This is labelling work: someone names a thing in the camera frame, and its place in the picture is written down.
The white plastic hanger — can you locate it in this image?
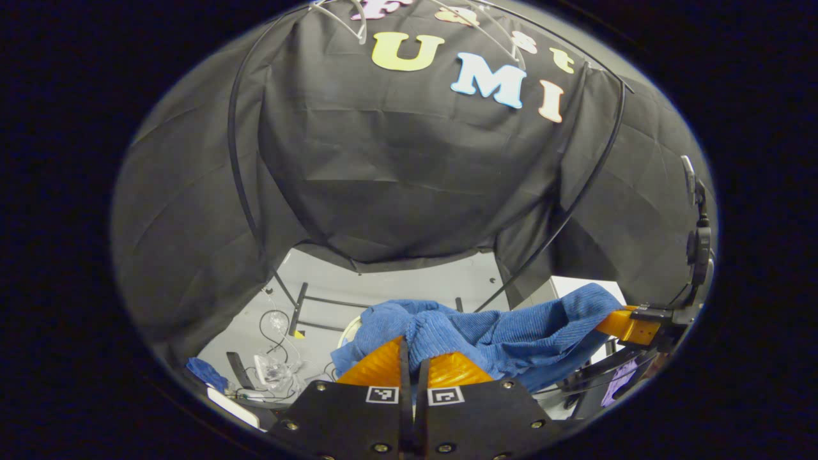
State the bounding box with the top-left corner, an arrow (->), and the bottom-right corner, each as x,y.
310,0 -> 368,45
435,0 -> 528,71

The purple cloth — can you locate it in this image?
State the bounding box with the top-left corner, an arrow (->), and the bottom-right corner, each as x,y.
601,358 -> 640,406

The black cable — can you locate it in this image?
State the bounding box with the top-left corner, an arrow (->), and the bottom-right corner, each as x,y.
259,309 -> 291,355

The clear plastic bag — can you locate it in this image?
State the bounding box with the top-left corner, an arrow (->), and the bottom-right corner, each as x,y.
254,353 -> 304,392

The white flat device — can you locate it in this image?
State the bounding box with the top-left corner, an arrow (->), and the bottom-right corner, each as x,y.
206,387 -> 261,430

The cream round laundry hamper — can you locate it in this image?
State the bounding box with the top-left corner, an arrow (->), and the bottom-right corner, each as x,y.
337,315 -> 365,349

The small blue cloth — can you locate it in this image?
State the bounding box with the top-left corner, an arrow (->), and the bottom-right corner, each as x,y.
185,356 -> 229,392

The black mounted device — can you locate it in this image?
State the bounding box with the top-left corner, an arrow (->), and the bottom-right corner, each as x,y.
679,155 -> 715,307

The black backdrop cloth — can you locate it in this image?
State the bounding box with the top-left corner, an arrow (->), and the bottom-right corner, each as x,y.
110,0 -> 716,365

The black strap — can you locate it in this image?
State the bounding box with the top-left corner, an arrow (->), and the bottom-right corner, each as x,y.
226,351 -> 256,390

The black clothes rack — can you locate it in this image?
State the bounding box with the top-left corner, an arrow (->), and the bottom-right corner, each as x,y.
227,0 -> 637,339

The white box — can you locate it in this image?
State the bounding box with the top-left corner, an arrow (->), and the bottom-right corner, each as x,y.
511,276 -> 627,311

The blue corduroy jacket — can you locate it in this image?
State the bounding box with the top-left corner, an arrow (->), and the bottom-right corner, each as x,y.
330,283 -> 624,394

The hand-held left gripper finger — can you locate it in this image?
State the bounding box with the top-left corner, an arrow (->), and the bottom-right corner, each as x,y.
414,351 -> 564,460
268,335 -> 415,460

